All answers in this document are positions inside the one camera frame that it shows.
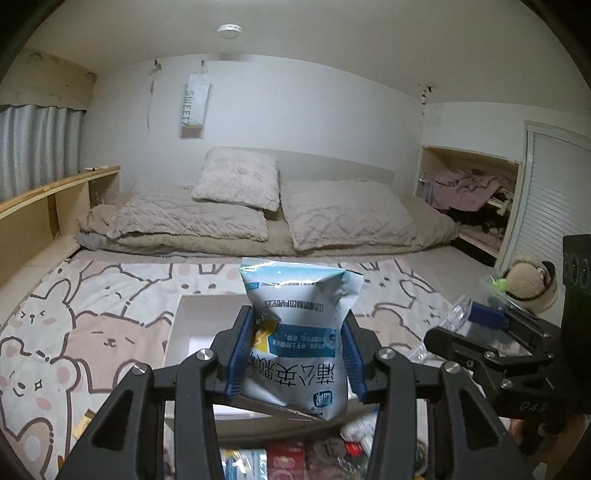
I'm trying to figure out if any fluffy beige pillow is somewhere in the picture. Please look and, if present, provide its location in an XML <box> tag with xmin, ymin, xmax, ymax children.
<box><xmin>191</xmin><ymin>146</ymin><xmax>282</xmax><ymax>212</ymax></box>

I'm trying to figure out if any beige curtain valance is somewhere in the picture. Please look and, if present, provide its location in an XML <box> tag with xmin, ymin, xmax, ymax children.
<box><xmin>0</xmin><ymin>50</ymin><xmax>98</xmax><ymax>112</ymax></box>

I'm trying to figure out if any clear plastic bag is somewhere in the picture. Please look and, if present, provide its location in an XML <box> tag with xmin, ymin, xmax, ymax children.
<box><xmin>409</xmin><ymin>272</ymin><xmax>513</xmax><ymax>365</ymax></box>

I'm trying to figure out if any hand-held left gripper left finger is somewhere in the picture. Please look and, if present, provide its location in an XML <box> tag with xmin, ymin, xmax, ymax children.
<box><xmin>58</xmin><ymin>305</ymin><xmax>259</xmax><ymax>480</ymax></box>

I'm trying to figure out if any thin wall cable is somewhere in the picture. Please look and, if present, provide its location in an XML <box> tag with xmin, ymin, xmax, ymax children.
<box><xmin>145</xmin><ymin>62</ymin><xmax>162</xmax><ymax>134</ymax></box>

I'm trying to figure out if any person's right hand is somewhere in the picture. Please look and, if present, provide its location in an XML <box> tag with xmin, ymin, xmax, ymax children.
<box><xmin>560</xmin><ymin>412</ymin><xmax>591</xmax><ymax>468</ymax></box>

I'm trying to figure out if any white louvered door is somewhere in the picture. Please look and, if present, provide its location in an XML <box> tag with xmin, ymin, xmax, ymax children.
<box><xmin>496</xmin><ymin>121</ymin><xmax>591</xmax><ymax>324</ymax></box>

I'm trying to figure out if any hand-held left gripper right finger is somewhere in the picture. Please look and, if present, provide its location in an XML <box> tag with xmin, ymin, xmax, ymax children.
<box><xmin>339</xmin><ymin>309</ymin><xmax>541</xmax><ymax>480</ymax></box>

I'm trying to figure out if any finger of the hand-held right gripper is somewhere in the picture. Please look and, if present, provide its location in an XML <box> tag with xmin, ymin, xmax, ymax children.
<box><xmin>424</xmin><ymin>326</ymin><xmax>537</xmax><ymax>394</ymax></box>
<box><xmin>468</xmin><ymin>301</ymin><xmax>563</xmax><ymax>357</ymax></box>

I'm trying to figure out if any red box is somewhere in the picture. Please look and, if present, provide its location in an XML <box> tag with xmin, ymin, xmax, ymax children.
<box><xmin>268</xmin><ymin>442</ymin><xmax>308</xmax><ymax>480</ymax></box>

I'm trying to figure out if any grey curtain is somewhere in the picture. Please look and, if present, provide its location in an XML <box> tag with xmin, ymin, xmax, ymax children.
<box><xmin>0</xmin><ymin>104</ymin><xmax>86</xmax><ymax>201</ymax></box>

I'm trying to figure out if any white storage box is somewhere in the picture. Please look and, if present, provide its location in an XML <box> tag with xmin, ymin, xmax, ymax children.
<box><xmin>164</xmin><ymin>294</ymin><xmax>379</xmax><ymax>441</ymax></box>

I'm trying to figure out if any folded quilted blanket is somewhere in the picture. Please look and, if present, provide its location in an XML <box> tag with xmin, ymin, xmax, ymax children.
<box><xmin>106</xmin><ymin>191</ymin><xmax>271</xmax><ymax>243</ymax></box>

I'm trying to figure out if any pile of clothes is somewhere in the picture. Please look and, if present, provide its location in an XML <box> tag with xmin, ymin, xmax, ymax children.
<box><xmin>427</xmin><ymin>167</ymin><xmax>518</xmax><ymax>250</ymax></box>

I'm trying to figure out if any grey folded sheet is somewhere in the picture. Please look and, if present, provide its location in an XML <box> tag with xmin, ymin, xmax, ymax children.
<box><xmin>76</xmin><ymin>231</ymin><xmax>112</xmax><ymax>252</ymax></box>

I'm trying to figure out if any wooden bedside shelf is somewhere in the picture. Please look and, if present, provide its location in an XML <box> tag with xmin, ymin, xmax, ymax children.
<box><xmin>0</xmin><ymin>165</ymin><xmax>122</xmax><ymax>296</ymax></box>

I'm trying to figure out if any quilted beige pillow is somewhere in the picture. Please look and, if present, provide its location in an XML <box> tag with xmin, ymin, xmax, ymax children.
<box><xmin>279</xmin><ymin>180</ymin><xmax>419</xmax><ymax>252</ymax></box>

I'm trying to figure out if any white hanging paper bag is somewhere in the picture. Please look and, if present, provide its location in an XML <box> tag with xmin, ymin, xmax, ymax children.
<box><xmin>179</xmin><ymin>71</ymin><xmax>213</xmax><ymax>139</ymax></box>

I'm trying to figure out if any beige plush toy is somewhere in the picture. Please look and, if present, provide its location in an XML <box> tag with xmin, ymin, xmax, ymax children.
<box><xmin>503</xmin><ymin>258</ymin><xmax>559</xmax><ymax>310</ymax></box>

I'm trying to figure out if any beige duvet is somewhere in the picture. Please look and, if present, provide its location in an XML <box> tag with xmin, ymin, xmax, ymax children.
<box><xmin>76</xmin><ymin>194</ymin><xmax>460</xmax><ymax>257</ymax></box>

